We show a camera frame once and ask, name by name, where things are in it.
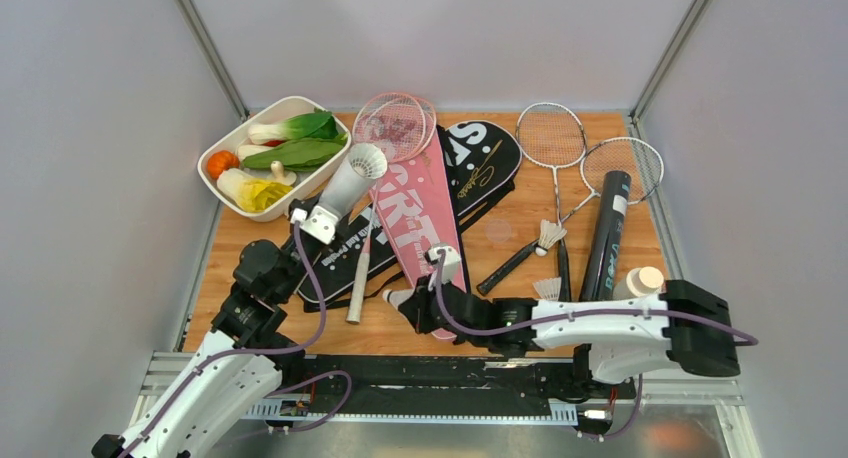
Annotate white shuttlecock front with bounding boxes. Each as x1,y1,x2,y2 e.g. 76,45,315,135
383,289,415,310

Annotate white shuttlecock tube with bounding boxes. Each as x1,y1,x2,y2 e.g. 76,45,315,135
318,152,381,217

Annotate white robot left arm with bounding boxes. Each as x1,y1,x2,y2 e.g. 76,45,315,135
91,198,340,457

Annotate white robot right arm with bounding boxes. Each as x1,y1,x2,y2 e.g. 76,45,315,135
384,276,756,396

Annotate pink badminton racket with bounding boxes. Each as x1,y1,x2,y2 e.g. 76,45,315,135
352,92,436,163
346,92,427,324

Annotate clear round tube lid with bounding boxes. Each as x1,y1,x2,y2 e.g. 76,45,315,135
484,219,513,243

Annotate pink racket cover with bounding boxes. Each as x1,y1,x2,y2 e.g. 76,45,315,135
351,124,475,342

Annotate black racket cover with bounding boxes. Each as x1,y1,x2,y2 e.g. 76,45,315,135
314,121,522,309

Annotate beige mushroom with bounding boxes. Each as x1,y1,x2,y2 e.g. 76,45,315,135
270,161,298,187

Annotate green leafy vegetable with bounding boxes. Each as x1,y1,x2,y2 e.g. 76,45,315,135
241,134,347,171

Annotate black shuttlecock tube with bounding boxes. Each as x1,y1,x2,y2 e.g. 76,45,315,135
578,170,631,302

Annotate yellow napa cabbage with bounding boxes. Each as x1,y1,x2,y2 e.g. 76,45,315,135
216,168,293,213

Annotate white rectangular tray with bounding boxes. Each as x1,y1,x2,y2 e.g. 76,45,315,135
197,96,352,222

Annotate green bok choy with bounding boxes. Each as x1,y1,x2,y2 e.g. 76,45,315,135
247,110,338,145

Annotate white racket left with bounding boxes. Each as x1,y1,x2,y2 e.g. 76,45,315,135
477,102,587,301

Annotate white racket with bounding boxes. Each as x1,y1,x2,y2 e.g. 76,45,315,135
477,102,587,301
562,137,665,222

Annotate white tube cap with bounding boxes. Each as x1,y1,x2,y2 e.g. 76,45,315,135
612,266,665,300

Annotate white racket right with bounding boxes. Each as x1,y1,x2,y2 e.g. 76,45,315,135
562,137,665,222

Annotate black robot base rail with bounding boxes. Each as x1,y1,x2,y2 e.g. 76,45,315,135
282,355,635,418

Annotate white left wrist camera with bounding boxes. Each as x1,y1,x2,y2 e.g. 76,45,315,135
289,205,341,245

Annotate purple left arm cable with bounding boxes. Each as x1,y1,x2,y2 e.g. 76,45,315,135
115,221,352,458

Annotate white shuttlecock on handle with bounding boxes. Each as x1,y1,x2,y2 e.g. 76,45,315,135
534,219,567,256

